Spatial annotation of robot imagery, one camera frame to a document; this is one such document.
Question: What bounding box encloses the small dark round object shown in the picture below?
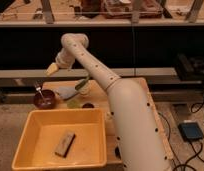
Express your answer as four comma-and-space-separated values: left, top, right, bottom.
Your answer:
82, 103, 94, 108

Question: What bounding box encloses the green vegetable toy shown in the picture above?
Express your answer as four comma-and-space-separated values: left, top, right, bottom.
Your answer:
75, 76, 90, 91

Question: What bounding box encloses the wooden block eraser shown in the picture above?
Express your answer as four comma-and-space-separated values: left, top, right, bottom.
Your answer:
55, 131, 76, 157

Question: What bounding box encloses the green round lid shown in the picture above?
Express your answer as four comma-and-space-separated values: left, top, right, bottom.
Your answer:
67, 99, 80, 109

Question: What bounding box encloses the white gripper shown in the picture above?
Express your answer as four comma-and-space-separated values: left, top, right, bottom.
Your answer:
46, 48, 75, 76

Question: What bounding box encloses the yellow plastic bin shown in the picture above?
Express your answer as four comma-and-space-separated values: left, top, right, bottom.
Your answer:
12, 108, 107, 171

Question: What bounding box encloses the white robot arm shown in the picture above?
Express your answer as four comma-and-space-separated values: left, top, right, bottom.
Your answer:
55, 33, 172, 171

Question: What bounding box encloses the purple bowl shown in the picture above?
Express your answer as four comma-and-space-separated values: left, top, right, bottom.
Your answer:
33, 89, 56, 110

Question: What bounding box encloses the white cup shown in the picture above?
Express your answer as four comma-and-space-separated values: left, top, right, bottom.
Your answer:
79, 83, 90, 96

